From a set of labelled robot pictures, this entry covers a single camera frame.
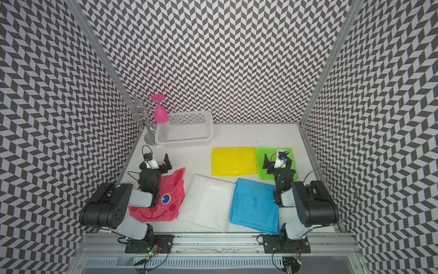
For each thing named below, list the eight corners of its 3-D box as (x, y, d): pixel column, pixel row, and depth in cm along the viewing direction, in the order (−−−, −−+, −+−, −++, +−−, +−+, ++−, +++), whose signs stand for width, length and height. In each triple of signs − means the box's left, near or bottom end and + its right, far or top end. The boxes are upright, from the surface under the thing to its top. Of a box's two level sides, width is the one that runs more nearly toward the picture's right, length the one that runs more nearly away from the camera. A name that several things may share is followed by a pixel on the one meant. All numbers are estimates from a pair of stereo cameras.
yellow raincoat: (210, 176, 95) (210, 174, 93) (212, 150, 107) (212, 147, 105) (258, 176, 95) (259, 174, 93) (255, 150, 107) (255, 147, 105)
